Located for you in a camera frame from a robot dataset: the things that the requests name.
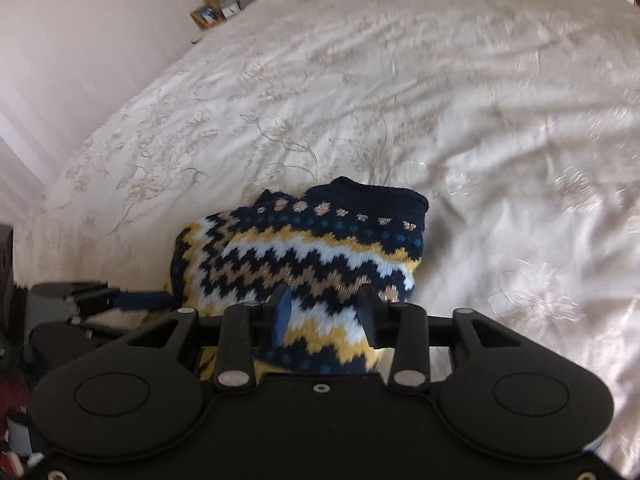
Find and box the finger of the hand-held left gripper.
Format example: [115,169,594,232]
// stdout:
[75,287,173,320]

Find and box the cream embroidered bedspread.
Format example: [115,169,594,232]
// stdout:
[12,0,640,476]

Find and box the wooden picture frame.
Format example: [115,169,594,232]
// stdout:
[190,4,224,30]

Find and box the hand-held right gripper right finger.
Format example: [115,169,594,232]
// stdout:
[356,285,527,392]

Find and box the dark wooden furniture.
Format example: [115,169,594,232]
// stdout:
[0,224,17,331]

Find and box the navy yellow white patterned sweater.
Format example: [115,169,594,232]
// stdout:
[169,176,430,383]

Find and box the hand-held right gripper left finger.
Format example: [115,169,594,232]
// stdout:
[127,284,294,394]

